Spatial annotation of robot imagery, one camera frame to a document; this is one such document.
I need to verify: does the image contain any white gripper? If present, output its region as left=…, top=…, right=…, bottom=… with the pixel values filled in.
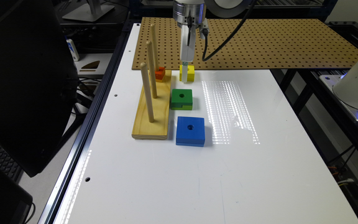
left=180, top=22, right=209, bottom=83

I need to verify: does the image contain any yellow wooden block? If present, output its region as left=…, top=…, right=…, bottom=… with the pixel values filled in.
left=180, top=65, right=195, bottom=82

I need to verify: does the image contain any orange wooden block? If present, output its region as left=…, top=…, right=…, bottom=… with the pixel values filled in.
left=155, top=67, right=165, bottom=82

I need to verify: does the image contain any green wooden block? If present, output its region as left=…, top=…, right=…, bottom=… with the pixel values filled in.
left=170, top=89, right=193, bottom=110

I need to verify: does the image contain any blue wooden block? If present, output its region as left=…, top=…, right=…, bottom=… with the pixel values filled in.
left=176, top=116, right=205, bottom=147

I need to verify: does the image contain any middle wooden peg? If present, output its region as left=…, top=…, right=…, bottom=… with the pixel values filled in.
left=146, top=40, right=157, bottom=98

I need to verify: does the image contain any wooden peg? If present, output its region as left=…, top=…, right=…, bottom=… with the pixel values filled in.
left=146, top=40, right=157, bottom=98
left=150, top=24, right=159, bottom=72
left=140, top=62, right=154, bottom=123

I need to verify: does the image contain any near wooden peg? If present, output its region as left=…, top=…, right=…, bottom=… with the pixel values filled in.
left=140, top=62, right=154, bottom=123

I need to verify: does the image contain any far wooden peg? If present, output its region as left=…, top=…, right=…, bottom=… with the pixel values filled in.
left=150, top=24, right=159, bottom=72

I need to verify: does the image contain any wooden peg base board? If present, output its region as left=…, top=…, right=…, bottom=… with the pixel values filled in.
left=132, top=70, right=172, bottom=140

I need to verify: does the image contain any brown pegboard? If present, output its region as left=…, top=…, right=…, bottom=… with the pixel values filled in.
left=131, top=17, right=358, bottom=70

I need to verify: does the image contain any silver monitor stand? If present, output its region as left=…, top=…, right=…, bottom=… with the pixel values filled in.
left=62, top=0, right=115, bottom=22

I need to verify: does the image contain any white blue small device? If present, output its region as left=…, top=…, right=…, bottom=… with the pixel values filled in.
left=66, top=39, right=80, bottom=62

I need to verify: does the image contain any black monitor back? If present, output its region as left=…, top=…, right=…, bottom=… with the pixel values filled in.
left=0, top=0, right=78, bottom=177

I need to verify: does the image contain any black keyboard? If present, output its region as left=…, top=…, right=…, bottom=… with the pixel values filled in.
left=0, top=146, right=23, bottom=183

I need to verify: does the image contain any black laptop corner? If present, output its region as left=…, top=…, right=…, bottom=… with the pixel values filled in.
left=0, top=170, right=32, bottom=224

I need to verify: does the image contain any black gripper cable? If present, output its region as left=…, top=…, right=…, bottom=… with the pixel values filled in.
left=201, top=0, right=258, bottom=62

